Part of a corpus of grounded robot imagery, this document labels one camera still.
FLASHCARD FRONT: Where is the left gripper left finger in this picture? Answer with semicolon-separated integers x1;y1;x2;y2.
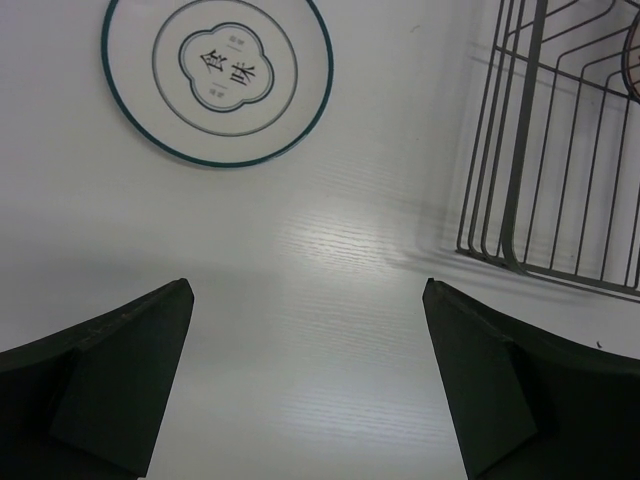
1;279;194;479

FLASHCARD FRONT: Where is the white plate orange sunburst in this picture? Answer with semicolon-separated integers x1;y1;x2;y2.
621;14;639;102

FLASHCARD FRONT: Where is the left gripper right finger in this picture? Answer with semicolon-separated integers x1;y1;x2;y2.
423;279;639;479

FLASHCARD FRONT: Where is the grey wire dish rack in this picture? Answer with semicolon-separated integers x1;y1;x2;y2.
456;1;639;302

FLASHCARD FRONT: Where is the white plate teal thin rim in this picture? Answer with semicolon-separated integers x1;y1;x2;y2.
100;1;334;169

